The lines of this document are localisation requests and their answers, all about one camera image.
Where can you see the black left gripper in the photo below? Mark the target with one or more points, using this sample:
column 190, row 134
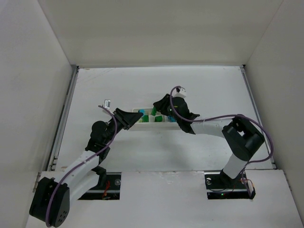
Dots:
column 121, row 118

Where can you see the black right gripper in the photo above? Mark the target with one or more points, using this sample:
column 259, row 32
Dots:
column 171, row 103

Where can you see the green lego brick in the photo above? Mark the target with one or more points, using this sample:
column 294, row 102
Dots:
column 158, row 118

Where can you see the long green lego plate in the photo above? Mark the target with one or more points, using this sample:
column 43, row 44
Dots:
column 154, row 111

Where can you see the lime lego brick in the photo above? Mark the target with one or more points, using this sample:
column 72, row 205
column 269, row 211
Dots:
column 144, row 119

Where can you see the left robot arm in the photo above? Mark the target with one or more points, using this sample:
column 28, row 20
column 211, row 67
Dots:
column 54, row 196

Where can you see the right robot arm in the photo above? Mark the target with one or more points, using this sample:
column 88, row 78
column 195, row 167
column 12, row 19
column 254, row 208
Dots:
column 243, row 138

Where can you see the white three-compartment tray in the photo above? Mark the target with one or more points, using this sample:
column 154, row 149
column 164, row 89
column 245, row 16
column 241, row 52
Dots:
column 165, row 125

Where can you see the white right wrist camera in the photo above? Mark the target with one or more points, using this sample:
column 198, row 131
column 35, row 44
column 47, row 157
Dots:
column 180, row 92

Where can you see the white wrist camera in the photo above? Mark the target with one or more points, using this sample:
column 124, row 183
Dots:
column 180, row 92
column 106, row 104

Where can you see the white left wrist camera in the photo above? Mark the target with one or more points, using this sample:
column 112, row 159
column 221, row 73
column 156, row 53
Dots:
column 106, row 104

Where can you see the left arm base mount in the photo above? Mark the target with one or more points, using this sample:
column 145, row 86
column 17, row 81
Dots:
column 107, row 188

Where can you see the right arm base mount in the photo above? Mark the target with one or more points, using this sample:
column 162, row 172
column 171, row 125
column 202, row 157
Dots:
column 220, row 186

